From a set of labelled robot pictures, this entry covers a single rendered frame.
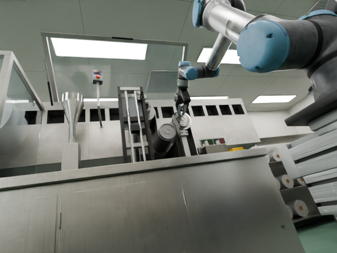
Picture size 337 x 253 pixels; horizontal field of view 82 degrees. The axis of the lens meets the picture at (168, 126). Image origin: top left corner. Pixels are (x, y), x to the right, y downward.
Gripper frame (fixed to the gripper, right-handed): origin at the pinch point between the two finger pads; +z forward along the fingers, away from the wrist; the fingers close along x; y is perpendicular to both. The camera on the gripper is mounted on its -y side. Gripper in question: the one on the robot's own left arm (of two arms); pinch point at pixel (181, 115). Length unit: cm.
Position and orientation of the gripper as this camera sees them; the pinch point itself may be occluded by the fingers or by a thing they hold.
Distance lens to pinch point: 133.9
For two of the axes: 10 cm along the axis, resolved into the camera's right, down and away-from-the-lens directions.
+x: -9.5, 0.6, -3.0
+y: -3.0, -3.8, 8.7
